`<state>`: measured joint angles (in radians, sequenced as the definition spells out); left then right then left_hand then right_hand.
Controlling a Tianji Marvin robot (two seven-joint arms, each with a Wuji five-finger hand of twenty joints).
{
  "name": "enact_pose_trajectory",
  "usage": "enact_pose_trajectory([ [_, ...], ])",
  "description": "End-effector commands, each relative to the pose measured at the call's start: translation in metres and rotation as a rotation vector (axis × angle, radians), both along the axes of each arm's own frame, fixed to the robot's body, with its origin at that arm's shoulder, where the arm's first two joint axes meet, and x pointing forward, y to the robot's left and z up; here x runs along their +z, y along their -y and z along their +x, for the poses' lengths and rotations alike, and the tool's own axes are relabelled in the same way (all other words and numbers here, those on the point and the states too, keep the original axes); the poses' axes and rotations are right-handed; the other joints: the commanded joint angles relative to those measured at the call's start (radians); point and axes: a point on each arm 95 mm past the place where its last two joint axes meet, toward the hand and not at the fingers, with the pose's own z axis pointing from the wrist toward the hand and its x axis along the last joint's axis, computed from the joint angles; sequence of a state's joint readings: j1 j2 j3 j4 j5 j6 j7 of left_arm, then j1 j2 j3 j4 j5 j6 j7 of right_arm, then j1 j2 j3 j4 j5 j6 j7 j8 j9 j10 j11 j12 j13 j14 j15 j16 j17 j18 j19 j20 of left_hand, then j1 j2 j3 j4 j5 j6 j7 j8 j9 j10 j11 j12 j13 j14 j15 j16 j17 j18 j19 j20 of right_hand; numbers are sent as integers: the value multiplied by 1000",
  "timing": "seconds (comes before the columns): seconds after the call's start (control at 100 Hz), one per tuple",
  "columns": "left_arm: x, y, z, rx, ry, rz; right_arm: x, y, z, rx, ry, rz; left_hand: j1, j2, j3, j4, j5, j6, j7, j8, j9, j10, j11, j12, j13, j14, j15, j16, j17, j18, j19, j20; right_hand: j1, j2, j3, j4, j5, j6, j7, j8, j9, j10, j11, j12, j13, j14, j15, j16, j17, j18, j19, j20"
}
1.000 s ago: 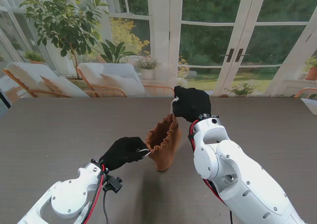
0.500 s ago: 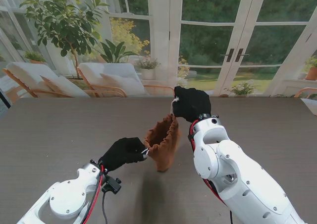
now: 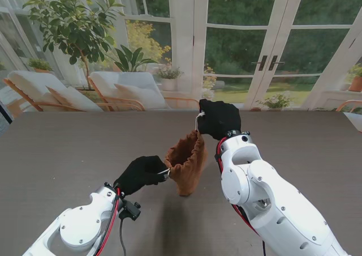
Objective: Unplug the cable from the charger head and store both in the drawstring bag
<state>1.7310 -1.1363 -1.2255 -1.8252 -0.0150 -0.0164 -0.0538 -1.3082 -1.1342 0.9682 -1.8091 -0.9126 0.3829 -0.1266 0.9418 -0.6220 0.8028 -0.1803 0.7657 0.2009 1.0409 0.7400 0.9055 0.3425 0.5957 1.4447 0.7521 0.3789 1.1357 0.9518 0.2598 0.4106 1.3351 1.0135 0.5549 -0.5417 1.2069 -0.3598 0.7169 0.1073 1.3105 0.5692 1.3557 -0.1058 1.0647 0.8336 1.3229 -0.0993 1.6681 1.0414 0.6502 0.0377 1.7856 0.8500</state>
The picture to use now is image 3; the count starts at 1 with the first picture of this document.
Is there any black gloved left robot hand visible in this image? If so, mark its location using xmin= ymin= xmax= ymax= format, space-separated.
xmin=113 ymin=155 xmax=171 ymax=197

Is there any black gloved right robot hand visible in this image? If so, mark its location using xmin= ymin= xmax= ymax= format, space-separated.
xmin=196 ymin=99 xmax=242 ymax=141

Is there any brown corduroy drawstring bag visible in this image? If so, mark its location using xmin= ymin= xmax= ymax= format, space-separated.
xmin=157 ymin=111 xmax=209 ymax=197

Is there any printed garden window backdrop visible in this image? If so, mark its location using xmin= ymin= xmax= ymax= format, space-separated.
xmin=0 ymin=0 xmax=362 ymax=112

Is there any white sheet corner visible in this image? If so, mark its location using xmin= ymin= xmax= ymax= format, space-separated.
xmin=343 ymin=112 xmax=362 ymax=132

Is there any red black wire bundle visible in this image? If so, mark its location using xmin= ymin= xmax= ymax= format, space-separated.
xmin=93 ymin=187 xmax=125 ymax=256
xmin=215 ymin=136 xmax=266 ymax=245

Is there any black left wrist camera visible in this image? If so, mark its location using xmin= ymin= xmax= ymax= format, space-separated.
xmin=118 ymin=200 xmax=141 ymax=221

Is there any black camera cable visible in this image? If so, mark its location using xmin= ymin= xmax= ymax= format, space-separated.
xmin=119 ymin=218 xmax=127 ymax=256

